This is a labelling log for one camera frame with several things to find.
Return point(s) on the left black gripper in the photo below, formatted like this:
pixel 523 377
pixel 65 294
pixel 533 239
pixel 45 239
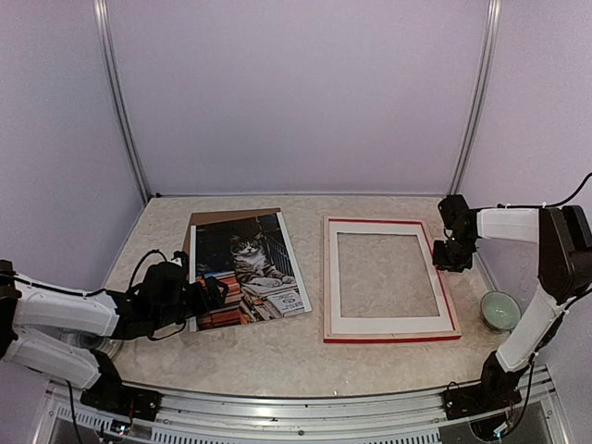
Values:
pixel 215 300

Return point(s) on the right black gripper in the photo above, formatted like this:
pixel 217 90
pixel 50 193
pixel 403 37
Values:
pixel 444 264

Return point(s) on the cat photo print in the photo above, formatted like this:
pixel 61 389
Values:
pixel 255 258

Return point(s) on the brown backing board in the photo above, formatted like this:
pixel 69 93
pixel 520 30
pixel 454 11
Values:
pixel 197 219

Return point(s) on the white photo mat board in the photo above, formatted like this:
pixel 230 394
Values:
pixel 386 275

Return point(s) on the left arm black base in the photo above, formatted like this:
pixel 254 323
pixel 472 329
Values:
pixel 134 403

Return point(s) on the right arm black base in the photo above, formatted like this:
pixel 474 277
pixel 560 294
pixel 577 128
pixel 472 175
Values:
pixel 460 402

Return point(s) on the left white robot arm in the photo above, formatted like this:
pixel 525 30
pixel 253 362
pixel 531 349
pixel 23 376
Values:
pixel 28 305

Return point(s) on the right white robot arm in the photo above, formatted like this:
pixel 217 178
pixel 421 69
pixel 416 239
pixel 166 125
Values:
pixel 563 237

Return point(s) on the green ceramic bowl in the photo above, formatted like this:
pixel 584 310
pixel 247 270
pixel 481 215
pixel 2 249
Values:
pixel 499 311

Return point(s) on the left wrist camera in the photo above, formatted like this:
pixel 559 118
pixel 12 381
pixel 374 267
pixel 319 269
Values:
pixel 181 258

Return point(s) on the front aluminium rail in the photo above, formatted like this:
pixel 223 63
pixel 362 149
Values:
pixel 417 416

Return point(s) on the right aluminium corner post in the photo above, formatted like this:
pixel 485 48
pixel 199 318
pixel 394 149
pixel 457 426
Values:
pixel 479 95

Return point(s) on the aluminium corner post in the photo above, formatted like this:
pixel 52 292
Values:
pixel 479 95
pixel 101 14

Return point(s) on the left aluminium corner post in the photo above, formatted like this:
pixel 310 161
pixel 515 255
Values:
pixel 101 14

